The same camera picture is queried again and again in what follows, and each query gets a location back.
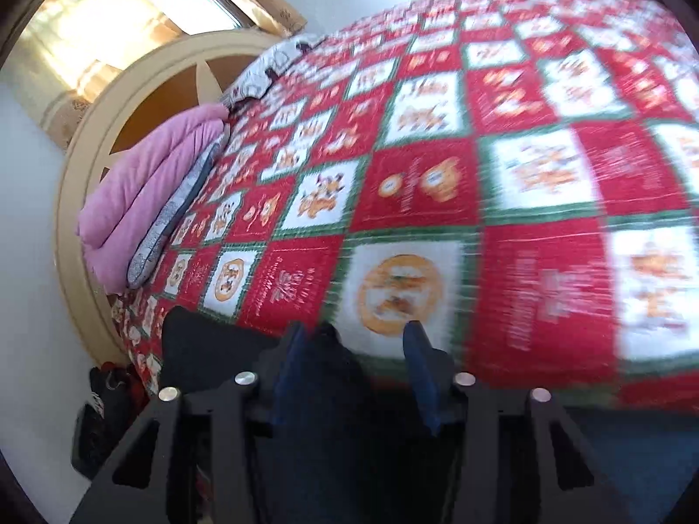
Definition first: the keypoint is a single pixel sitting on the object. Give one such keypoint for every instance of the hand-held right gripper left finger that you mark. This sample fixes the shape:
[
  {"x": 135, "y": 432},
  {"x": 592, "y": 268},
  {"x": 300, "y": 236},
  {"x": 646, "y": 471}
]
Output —
[{"x": 289, "y": 363}]

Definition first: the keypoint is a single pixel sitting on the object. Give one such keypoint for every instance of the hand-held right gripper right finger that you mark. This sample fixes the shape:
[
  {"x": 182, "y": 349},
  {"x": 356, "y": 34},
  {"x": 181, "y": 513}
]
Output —
[{"x": 420, "y": 371}]

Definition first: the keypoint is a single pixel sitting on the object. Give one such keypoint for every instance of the black pants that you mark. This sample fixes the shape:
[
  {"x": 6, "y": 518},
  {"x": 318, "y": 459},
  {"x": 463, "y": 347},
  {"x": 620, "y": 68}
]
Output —
[{"x": 338, "y": 420}]

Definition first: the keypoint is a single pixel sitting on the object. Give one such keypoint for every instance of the red checkered printed blanket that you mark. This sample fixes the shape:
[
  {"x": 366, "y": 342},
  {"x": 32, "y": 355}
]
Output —
[{"x": 426, "y": 185}]

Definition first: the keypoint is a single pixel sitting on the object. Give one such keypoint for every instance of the grey patterned pillow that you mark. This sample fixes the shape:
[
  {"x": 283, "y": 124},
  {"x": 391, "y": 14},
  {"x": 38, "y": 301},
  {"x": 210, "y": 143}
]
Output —
[{"x": 164, "y": 224}]

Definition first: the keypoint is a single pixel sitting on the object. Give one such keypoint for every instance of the black bag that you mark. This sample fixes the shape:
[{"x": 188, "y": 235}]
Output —
[{"x": 104, "y": 420}]

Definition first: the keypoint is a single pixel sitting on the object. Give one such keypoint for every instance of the pink folded quilt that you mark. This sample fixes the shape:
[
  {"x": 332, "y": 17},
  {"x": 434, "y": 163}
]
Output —
[{"x": 136, "y": 191}]

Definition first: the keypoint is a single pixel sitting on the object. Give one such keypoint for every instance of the dark blue cloth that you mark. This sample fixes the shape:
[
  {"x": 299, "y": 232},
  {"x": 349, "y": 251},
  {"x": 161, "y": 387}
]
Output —
[{"x": 644, "y": 458}]

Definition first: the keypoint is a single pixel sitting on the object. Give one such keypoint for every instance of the cream and brown headboard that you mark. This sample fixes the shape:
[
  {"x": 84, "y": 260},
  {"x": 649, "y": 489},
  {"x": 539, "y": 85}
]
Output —
[{"x": 164, "y": 103}]

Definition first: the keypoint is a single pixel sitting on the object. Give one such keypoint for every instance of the white patterned pillow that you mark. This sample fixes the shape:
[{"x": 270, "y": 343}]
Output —
[{"x": 262, "y": 73}]

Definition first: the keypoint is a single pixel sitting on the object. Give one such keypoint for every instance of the sheer golden curtain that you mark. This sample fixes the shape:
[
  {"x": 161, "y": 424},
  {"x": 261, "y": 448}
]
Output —
[{"x": 82, "y": 54}]

